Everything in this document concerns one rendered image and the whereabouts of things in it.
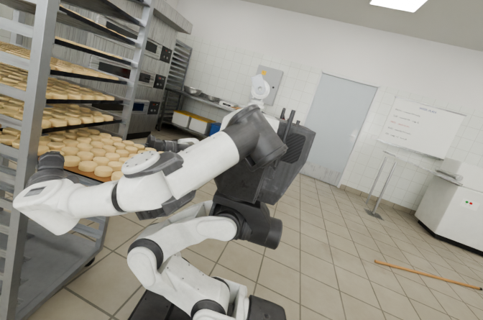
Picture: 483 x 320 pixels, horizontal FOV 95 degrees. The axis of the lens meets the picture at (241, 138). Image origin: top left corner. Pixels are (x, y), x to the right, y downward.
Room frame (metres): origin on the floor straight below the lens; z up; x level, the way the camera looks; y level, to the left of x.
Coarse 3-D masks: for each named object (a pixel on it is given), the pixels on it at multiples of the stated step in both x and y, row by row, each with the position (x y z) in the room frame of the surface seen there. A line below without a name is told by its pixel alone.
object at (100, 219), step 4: (0, 180) 1.06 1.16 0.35; (0, 184) 1.06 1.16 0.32; (4, 184) 1.06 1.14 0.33; (8, 184) 1.06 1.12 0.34; (0, 188) 1.03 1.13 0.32; (4, 188) 1.04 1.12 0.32; (8, 188) 1.05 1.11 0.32; (12, 188) 1.05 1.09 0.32; (12, 192) 1.03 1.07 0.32; (96, 216) 1.04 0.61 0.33; (100, 216) 1.03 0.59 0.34; (104, 216) 1.03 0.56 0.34; (92, 220) 1.01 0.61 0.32; (96, 220) 1.02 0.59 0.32; (100, 220) 1.03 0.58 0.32; (104, 220) 1.03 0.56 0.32
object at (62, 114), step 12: (0, 96) 0.79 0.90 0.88; (0, 108) 0.68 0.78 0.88; (12, 108) 0.72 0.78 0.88; (48, 108) 0.85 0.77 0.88; (60, 108) 0.88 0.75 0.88; (72, 108) 0.93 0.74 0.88; (84, 108) 0.99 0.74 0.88; (48, 120) 0.73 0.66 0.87; (60, 120) 0.74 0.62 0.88; (72, 120) 0.78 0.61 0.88; (84, 120) 0.84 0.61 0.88; (96, 120) 0.90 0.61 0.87; (108, 120) 0.97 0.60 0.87
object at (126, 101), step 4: (56, 76) 1.05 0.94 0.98; (60, 80) 1.05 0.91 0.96; (64, 80) 1.05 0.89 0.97; (68, 80) 1.05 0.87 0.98; (76, 84) 1.04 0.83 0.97; (80, 84) 1.04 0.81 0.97; (92, 88) 1.04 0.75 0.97; (100, 92) 1.04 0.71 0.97; (104, 92) 1.04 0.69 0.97; (116, 96) 1.04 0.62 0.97; (120, 96) 1.04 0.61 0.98; (116, 100) 1.04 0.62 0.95; (120, 100) 1.04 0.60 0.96; (124, 100) 1.03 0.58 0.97; (128, 100) 1.03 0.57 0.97; (124, 104) 1.02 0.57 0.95; (128, 104) 1.03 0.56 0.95
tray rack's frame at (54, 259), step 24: (0, 192) 1.06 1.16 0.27; (0, 216) 1.04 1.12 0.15; (0, 240) 0.91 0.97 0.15; (48, 240) 0.99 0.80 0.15; (72, 240) 1.03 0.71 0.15; (0, 264) 0.80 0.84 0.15; (24, 264) 0.83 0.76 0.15; (48, 264) 0.87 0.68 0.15; (72, 264) 0.90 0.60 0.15; (0, 288) 0.71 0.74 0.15; (24, 288) 0.74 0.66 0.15; (48, 288) 0.76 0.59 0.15; (24, 312) 0.66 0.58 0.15
